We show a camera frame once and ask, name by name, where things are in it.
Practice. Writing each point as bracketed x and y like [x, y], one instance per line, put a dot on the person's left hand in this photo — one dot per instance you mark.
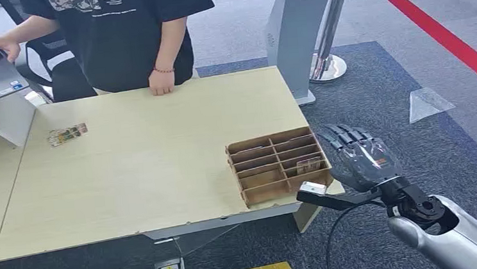
[161, 83]

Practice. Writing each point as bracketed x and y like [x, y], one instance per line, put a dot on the clear plastic film sheet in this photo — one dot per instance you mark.
[425, 104]

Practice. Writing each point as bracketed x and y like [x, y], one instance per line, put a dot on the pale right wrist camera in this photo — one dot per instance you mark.
[313, 188]

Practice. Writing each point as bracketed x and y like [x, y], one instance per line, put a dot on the person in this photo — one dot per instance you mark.
[120, 40]

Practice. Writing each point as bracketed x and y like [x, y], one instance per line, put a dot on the brown wooden card organizer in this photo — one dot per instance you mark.
[263, 178]

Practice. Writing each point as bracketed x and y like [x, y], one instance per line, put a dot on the patterned card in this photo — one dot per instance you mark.
[308, 166]
[67, 134]

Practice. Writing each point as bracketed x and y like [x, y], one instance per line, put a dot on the person's left forearm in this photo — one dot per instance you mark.
[169, 43]

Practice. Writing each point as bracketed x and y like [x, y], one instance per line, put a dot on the black office chair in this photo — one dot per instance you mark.
[70, 78]

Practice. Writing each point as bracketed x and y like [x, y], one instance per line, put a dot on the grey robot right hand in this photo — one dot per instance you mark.
[366, 162]

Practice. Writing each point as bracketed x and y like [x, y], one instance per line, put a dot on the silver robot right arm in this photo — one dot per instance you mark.
[455, 235]

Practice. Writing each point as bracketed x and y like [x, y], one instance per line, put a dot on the chrome stanchion post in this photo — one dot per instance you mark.
[329, 28]

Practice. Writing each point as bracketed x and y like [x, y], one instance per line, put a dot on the grey kiosk stand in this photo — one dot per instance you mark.
[294, 31]

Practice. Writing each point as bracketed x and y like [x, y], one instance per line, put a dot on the person's right forearm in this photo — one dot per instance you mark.
[30, 30]

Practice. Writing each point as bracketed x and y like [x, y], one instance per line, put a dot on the white laptop stand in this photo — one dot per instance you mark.
[7, 119]

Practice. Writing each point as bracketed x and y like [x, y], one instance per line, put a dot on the small white object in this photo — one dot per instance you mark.
[36, 98]

